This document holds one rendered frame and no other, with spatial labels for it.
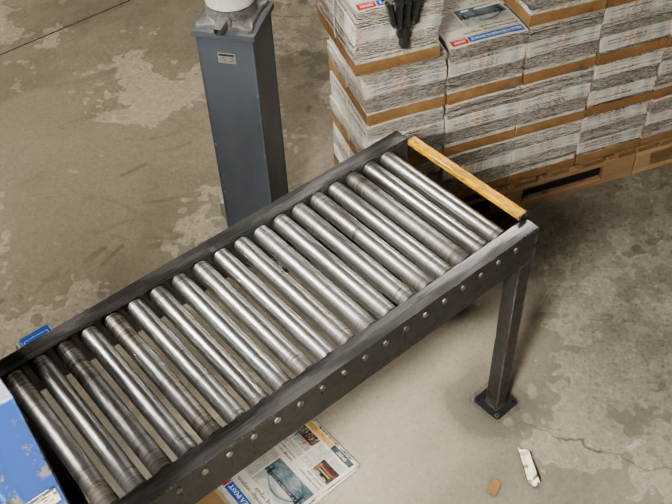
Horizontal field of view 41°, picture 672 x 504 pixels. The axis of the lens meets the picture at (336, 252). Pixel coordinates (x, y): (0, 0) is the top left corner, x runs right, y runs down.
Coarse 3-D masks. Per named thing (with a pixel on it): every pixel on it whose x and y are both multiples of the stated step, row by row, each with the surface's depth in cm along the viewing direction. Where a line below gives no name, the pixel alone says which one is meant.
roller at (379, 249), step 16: (320, 192) 245; (320, 208) 242; (336, 208) 240; (336, 224) 239; (352, 224) 236; (368, 240) 232; (384, 256) 228; (400, 256) 227; (400, 272) 225; (416, 272) 223; (416, 288) 222
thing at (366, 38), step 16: (352, 0) 263; (368, 0) 263; (432, 0) 265; (352, 16) 264; (368, 16) 262; (384, 16) 263; (432, 16) 270; (352, 32) 267; (368, 32) 267; (384, 32) 268; (416, 32) 273; (432, 32) 275; (352, 48) 271; (368, 48) 271; (384, 48) 272; (400, 48) 275; (416, 48) 276
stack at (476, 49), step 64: (448, 0) 306; (640, 0) 302; (448, 64) 292; (512, 64) 300; (640, 64) 322; (384, 128) 299; (448, 128) 309; (512, 128) 322; (576, 128) 334; (640, 128) 347; (512, 192) 345
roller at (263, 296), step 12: (216, 252) 231; (228, 252) 231; (216, 264) 231; (228, 264) 228; (240, 264) 227; (228, 276) 228; (240, 276) 225; (252, 276) 224; (252, 288) 222; (264, 288) 221; (264, 300) 219; (276, 300) 218; (276, 312) 216; (288, 312) 215; (288, 324) 214; (300, 324) 213; (300, 336) 211; (312, 336) 210; (312, 348) 209; (324, 348) 207
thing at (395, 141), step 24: (384, 144) 258; (336, 168) 252; (360, 168) 253; (312, 192) 245; (264, 216) 239; (288, 216) 243; (216, 240) 233; (168, 264) 228; (192, 264) 228; (144, 288) 222; (168, 288) 226; (96, 312) 217; (120, 312) 220; (48, 336) 213; (72, 336) 213; (0, 360) 208; (24, 360) 208
